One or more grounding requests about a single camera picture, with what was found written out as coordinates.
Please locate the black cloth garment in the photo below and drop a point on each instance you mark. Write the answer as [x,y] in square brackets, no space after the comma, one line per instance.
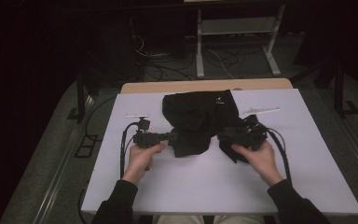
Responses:
[195,118]

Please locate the white metal stand frame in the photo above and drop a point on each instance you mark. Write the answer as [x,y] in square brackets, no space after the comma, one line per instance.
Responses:
[200,56]

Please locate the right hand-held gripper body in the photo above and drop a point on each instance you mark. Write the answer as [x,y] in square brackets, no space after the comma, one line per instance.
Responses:
[250,135]

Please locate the black metal stand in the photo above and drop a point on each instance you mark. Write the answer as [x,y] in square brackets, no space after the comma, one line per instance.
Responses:
[339,90]
[80,96]

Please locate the black floor frame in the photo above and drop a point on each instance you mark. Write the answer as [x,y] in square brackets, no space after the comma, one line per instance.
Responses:
[86,146]

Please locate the person's left hand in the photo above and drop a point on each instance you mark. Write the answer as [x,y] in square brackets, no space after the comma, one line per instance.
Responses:
[140,163]

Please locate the person's right hand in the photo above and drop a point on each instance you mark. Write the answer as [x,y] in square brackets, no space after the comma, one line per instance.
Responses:
[262,161]

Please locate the white table board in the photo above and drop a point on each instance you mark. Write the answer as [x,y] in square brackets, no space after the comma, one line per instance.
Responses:
[199,183]

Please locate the person's legs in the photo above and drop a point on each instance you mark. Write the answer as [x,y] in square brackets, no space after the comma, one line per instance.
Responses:
[180,220]

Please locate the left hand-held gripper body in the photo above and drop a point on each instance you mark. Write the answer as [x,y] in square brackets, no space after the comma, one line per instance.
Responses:
[146,139]

